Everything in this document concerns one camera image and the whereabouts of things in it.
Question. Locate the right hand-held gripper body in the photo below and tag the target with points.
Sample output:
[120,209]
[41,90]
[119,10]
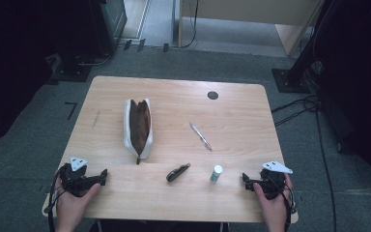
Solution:
[272,180]

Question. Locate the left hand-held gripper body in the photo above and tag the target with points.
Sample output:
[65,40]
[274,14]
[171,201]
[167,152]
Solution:
[74,180]

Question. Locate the small white-capped green tube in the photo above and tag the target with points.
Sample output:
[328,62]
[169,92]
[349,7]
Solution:
[216,173]

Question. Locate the white pencil case brown lining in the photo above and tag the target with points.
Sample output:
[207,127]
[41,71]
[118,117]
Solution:
[138,129]

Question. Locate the silver pen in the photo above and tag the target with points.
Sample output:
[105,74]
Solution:
[201,136]

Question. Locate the person's left hand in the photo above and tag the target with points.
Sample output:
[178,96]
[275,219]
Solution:
[72,206]

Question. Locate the person's right hand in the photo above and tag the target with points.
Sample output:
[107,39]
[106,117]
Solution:
[273,208]

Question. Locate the black round table grommet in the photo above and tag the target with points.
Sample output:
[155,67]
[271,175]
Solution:
[212,95]

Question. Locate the black metal stand with base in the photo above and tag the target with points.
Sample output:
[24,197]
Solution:
[298,77]

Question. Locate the black floor tape piece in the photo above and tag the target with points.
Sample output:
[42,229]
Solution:
[165,47]
[141,45]
[127,44]

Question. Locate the dark curtain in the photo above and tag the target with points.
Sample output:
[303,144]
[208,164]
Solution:
[9,64]

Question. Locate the black cabinet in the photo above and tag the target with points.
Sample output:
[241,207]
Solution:
[109,22]

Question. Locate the light wooden furniture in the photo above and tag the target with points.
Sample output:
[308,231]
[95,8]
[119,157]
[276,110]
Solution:
[254,13]

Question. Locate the black stand base plate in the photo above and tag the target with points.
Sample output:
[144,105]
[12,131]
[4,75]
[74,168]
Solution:
[72,71]

